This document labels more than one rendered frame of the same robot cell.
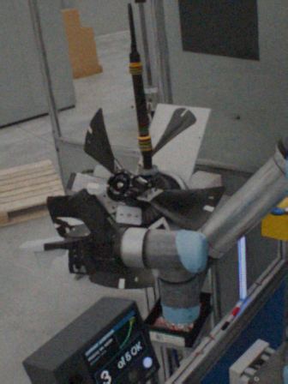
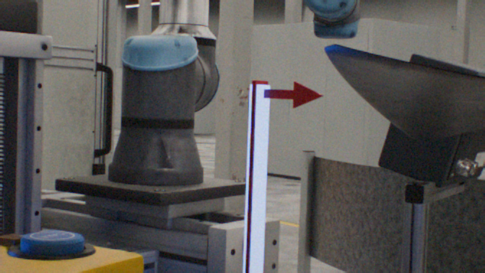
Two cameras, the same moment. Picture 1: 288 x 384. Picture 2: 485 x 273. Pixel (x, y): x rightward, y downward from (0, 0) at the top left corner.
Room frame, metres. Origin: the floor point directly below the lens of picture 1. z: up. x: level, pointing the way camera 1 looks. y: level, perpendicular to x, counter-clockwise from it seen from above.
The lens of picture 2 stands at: (2.09, -0.45, 1.18)
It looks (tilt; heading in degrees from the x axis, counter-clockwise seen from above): 3 degrees down; 169
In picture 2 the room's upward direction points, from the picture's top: 2 degrees clockwise
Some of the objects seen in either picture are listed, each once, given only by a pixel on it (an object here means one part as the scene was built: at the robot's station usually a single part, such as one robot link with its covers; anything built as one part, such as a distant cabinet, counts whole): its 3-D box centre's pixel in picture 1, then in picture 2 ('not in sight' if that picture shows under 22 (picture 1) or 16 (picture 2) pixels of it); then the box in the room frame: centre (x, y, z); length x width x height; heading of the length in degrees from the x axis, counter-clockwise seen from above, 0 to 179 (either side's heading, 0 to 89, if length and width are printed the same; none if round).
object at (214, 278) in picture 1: (214, 284); not in sight; (2.11, -0.31, 0.42); 0.04 x 0.04 x 0.83; 49
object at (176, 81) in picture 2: not in sight; (160, 75); (0.84, -0.34, 1.20); 0.13 x 0.12 x 0.14; 159
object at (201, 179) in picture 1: (198, 189); not in sight; (2.18, -0.27, 0.92); 0.17 x 0.16 x 0.11; 139
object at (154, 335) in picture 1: (178, 316); not in sight; (1.36, -0.07, 0.85); 0.22 x 0.17 x 0.07; 153
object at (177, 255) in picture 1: (176, 251); not in sight; (0.82, -0.05, 1.43); 0.11 x 0.08 x 0.09; 69
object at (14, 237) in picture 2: not in sight; (14, 240); (1.55, -0.50, 1.08); 0.02 x 0.02 x 0.01; 49
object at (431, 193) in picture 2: not in sight; (437, 187); (0.91, 0.11, 1.04); 0.24 x 0.03 x 0.03; 139
